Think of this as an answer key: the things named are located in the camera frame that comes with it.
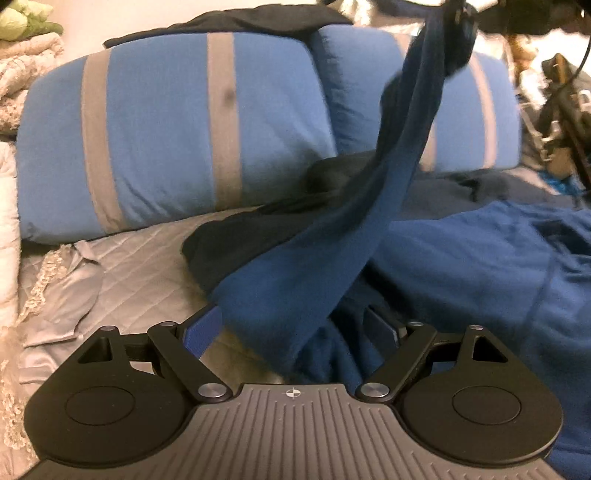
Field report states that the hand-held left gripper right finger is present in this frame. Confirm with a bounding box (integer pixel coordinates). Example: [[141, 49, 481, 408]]
[[355, 307, 515, 402]]

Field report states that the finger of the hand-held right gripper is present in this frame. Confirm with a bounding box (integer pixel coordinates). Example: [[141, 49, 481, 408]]
[[443, 0, 479, 44]]

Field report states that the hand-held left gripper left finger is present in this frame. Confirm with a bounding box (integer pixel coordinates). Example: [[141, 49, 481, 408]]
[[75, 304, 234, 402]]

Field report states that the blue and navy sweatshirt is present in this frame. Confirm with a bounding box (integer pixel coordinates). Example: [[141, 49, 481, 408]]
[[181, 0, 591, 480]]

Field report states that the small blue grey-striped pillow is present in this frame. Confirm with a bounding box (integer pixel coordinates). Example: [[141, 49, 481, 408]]
[[309, 23, 525, 175]]

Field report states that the grey satin cloth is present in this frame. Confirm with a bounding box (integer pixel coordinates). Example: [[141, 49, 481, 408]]
[[21, 240, 105, 348]]

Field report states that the large blue grey-striped pillow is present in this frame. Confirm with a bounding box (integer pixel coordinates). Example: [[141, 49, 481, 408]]
[[14, 31, 339, 244]]

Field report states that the black cloth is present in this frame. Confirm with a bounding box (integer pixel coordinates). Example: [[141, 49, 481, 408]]
[[102, 4, 354, 49]]

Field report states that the white padded blanket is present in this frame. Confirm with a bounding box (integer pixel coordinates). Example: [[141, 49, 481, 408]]
[[0, 141, 24, 329]]

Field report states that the cream lace blanket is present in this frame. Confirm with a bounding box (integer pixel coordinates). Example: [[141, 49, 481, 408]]
[[0, 33, 66, 138]]

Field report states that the green plush toy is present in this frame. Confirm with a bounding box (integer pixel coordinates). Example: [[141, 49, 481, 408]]
[[0, 0, 64, 42]]

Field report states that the blue cord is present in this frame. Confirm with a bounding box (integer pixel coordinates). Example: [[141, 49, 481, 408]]
[[550, 178, 585, 197]]

